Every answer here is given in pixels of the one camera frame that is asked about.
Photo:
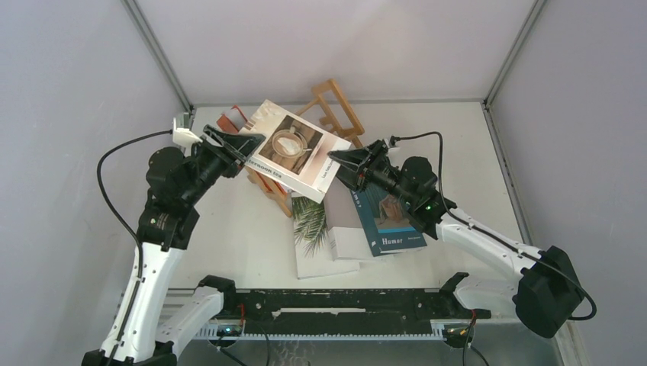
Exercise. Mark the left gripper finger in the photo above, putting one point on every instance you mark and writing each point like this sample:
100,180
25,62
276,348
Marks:
241,146
231,163

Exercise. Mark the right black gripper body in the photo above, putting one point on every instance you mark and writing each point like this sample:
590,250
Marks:
383,176

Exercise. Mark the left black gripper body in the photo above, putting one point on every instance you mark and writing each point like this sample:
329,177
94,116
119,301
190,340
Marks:
207,165

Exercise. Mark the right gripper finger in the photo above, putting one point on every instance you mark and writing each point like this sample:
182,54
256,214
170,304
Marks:
356,160
350,178

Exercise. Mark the orange cover book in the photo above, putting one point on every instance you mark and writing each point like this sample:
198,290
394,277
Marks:
232,121

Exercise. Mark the wooden book rack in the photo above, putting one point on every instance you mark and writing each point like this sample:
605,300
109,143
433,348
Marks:
329,109

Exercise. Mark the coffee cover white book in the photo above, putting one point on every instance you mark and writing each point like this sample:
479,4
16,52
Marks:
294,152

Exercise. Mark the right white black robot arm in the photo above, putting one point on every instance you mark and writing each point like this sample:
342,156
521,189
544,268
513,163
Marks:
539,287

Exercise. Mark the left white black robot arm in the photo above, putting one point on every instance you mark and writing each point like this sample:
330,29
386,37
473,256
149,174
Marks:
178,177

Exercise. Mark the teal Humor book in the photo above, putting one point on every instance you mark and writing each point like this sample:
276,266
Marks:
383,220

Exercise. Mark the grey white notebook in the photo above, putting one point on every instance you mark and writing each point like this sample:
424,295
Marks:
348,239

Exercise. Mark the palm leaf white book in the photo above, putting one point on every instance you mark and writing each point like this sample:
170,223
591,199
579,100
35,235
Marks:
313,250

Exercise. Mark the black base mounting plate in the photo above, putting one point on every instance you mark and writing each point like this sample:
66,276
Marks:
346,312

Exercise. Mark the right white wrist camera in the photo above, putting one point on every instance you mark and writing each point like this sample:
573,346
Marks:
392,144

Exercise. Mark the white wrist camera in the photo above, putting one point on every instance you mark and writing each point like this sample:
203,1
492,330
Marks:
184,132
392,144

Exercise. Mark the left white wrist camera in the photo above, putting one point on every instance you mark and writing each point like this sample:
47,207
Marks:
184,132

